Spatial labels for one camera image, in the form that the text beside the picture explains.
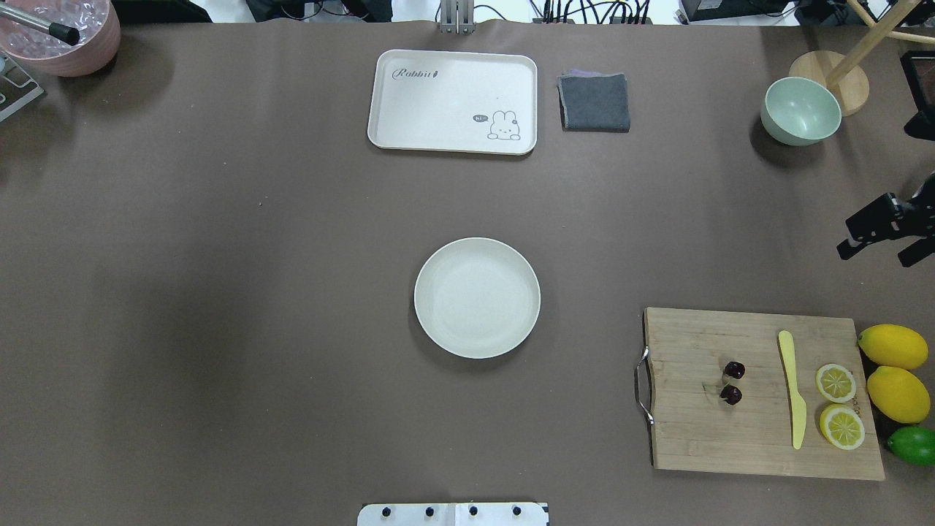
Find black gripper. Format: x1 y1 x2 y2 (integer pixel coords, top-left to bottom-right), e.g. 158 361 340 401
837 192 935 267

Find red cherries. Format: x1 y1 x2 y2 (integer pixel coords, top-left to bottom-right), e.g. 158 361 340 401
719 362 746 406

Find round beige plate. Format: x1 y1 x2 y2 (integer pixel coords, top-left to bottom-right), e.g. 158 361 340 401
412 237 541 359

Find beige rectangular tray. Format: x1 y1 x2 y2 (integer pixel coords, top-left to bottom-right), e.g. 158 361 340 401
367 49 538 156

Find yellow lemon right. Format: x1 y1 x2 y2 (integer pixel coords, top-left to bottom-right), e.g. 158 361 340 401
856 324 929 370

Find yellow lemon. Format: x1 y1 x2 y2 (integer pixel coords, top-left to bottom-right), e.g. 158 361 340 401
867 365 931 424
856 324 929 370

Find lemon slice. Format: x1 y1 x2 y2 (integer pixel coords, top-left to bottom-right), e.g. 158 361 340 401
815 363 858 404
818 404 866 451

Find yellow lemon left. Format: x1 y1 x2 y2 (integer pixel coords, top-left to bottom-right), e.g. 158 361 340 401
867 365 931 424

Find mint green bowl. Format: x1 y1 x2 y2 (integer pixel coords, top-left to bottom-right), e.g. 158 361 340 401
759 77 844 146

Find yellow plastic knife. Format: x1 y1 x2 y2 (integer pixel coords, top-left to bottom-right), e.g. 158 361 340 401
777 329 807 451

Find wooden cup stand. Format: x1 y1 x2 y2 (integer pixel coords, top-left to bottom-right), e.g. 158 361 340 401
788 1 934 116

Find green lime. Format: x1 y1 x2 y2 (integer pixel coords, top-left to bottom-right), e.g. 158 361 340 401
886 426 934 466

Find wooden cutting board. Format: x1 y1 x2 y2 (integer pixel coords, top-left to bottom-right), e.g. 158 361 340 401
642 307 885 481

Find folded grey cloth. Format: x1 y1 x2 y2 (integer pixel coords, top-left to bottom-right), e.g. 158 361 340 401
557 70 631 133

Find pink bowl with ice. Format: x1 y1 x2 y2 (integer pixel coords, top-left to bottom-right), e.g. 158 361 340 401
1 1 121 77

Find metal muddler in bowl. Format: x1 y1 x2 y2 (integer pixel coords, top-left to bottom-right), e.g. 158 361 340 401
1 2 80 46

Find metal cutting board handle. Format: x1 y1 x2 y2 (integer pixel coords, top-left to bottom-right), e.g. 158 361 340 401
633 344 655 427

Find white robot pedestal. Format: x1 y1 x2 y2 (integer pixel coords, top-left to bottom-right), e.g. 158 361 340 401
356 502 550 525

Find aluminium frame post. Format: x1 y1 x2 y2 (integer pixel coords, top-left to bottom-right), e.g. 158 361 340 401
438 0 476 34

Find white wire cup rack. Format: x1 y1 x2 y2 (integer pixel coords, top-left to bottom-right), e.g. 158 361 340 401
0 51 45 122

